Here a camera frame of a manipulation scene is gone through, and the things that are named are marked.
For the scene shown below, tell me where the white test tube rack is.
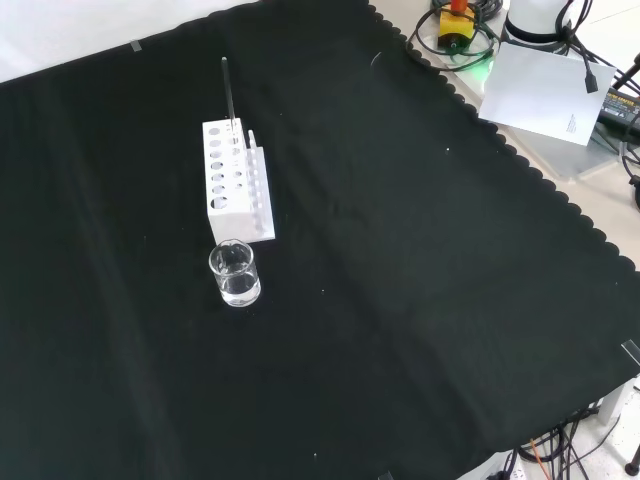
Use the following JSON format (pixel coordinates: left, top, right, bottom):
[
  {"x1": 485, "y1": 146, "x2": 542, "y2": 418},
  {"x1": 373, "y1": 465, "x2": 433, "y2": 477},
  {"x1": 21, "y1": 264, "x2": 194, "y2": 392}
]
[{"x1": 201, "y1": 118, "x2": 277, "y2": 245}]

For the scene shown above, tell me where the black bench cloth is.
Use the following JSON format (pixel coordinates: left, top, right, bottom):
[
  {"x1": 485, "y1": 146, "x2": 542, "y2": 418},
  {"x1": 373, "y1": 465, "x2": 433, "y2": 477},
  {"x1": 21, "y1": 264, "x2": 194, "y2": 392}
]
[{"x1": 0, "y1": 0, "x2": 640, "y2": 480}]

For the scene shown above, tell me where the clear glass beaker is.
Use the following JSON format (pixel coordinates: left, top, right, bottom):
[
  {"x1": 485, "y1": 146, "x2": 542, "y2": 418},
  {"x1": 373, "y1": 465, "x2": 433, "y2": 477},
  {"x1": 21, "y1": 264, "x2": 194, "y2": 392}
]
[{"x1": 207, "y1": 239, "x2": 262, "y2": 308}]

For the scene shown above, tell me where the yellow stop button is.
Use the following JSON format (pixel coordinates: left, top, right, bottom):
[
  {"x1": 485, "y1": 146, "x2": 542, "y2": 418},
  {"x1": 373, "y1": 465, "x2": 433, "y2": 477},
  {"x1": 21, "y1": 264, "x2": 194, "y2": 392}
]
[{"x1": 437, "y1": 0, "x2": 477, "y2": 51}]

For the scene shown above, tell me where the pale white board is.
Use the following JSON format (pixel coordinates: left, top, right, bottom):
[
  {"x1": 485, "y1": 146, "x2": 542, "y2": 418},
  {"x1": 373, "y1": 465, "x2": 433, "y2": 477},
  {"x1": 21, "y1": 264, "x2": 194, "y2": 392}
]
[{"x1": 478, "y1": 40, "x2": 617, "y2": 147}]

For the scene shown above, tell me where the white power strip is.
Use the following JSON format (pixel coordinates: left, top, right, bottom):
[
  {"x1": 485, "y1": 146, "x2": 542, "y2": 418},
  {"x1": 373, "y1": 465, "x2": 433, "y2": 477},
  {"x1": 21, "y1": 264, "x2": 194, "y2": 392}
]
[{"x1": 485, "y1": 448, "x2": 527, "y2": 480}]

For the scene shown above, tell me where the black power adapter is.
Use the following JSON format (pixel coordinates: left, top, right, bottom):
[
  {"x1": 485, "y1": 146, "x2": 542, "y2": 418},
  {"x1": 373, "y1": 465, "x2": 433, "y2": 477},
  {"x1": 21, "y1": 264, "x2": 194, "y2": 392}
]
[{"x1": 597, "y1": 85, "x2": 640, "y2": 132}]

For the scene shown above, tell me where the black looped cable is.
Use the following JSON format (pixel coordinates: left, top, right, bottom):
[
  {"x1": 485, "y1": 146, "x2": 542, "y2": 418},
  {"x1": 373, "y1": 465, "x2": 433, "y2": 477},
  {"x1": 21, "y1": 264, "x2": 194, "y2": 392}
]
[{"x1": 406, "y1": 5, "x2": 502, "y2": 65}]

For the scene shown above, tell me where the grey metal base plate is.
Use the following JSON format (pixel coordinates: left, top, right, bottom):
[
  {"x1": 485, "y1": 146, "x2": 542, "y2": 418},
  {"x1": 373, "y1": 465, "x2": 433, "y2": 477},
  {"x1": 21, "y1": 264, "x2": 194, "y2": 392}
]
[{"x1": 507, "y1": 123, "x2": 619, "y2": 180}]

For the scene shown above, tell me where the thin orange cable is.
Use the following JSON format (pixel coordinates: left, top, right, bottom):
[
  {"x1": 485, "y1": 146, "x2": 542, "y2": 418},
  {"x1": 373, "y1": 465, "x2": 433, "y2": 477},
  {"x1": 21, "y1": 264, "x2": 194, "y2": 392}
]
[{"x1": 530, "y1": 438, "x2": 551, "y2": 480}]

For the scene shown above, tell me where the black cable with plug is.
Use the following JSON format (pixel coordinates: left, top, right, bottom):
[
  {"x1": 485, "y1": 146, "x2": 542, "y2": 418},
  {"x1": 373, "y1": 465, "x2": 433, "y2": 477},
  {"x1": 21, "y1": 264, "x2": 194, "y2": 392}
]
[{"x1": 552, "y1": 0, "x2": 600, "y2": 95}]

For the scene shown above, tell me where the black floor cable bundle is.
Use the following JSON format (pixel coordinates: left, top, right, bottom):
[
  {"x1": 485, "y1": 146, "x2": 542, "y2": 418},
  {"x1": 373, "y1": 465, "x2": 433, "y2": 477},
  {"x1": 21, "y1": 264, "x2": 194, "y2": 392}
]
[{"x1": 518, "y1": 407, "x2": 640, "y2": 480}]

